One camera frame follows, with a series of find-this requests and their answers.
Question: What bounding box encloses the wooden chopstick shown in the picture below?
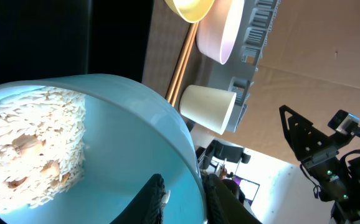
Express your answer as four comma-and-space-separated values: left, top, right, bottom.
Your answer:
166, 23, 198, 105
172, 22, 199, 106

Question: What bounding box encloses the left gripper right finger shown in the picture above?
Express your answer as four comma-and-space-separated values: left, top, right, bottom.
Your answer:
203, 174, 261, 224

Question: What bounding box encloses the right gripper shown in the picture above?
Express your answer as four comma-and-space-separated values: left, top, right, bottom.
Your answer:
279, 105, 353, 187

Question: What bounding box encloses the light blue bowl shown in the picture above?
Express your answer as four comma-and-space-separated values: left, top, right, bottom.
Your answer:
0, 74, 206, 223

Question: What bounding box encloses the yellow plate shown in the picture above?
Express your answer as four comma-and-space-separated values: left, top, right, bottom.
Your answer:
164, 0, 214, 23

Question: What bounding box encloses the grey dishwasher rack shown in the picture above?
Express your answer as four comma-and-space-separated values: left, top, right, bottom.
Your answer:
208, 0, 281, 133

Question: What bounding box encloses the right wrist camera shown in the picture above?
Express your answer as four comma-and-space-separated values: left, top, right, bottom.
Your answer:
328, 110, 360, 135

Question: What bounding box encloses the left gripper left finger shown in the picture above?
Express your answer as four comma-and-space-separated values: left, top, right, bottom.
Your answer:
110, 174, 166, 224

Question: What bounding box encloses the leftover rice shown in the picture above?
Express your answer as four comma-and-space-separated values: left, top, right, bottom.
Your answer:
0, 87, 86, 213

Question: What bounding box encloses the pink bowl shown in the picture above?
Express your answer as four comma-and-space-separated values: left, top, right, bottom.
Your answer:
196, 0, 245, 65

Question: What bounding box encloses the black waste tray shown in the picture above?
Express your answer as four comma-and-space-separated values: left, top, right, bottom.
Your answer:
0, 0, 154, 84

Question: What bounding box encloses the white cup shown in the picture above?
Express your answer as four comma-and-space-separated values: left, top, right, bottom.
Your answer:
179, 85, 237, 134

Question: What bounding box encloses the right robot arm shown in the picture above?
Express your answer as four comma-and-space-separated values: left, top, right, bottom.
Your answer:
279, 105, 360, 224

